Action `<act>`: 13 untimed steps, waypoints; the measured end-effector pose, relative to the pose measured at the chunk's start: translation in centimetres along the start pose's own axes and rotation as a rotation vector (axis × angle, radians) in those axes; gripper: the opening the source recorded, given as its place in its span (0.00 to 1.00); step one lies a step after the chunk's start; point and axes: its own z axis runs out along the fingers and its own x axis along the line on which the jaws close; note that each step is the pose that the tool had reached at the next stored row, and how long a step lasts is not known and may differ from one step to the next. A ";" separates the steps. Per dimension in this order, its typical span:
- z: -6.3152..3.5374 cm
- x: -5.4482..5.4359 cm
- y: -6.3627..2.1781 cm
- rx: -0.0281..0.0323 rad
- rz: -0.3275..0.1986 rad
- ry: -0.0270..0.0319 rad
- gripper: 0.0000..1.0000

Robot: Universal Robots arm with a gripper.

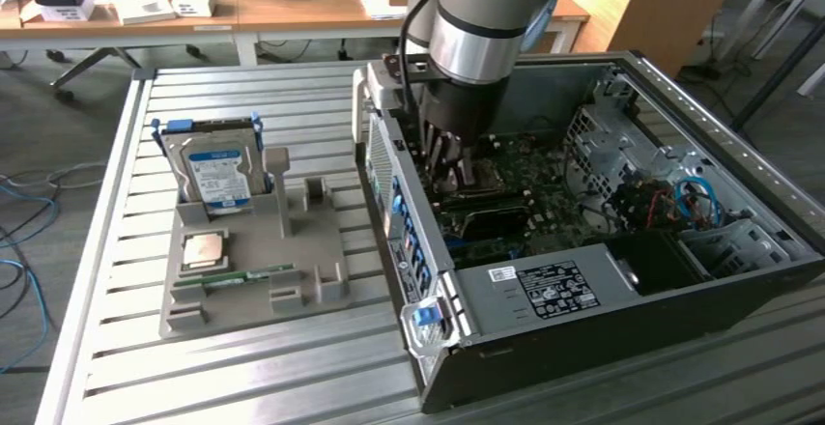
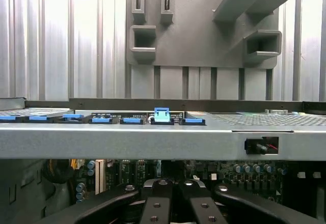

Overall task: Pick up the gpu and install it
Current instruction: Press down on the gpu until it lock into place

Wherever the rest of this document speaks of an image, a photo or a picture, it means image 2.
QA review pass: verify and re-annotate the white expansion slot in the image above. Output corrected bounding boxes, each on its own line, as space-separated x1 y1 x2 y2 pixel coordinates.
95 159 105 194

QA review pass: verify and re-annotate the black open PC case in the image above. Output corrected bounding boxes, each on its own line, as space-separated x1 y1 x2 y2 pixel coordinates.
0 96 326 224

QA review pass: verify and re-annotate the green motherboard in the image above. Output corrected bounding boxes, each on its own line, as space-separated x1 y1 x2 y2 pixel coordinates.
68 159 290 207

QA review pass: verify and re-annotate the light blue plastic clip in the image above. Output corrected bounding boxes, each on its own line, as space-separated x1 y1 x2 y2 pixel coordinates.
154 107 170 123

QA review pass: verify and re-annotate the grey plastic parts rack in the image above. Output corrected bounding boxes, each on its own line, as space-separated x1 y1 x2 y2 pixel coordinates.
125 0 292 69

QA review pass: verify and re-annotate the black sleeved wire bundle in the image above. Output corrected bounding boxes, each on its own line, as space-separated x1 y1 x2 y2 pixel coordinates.
42 159 74 184

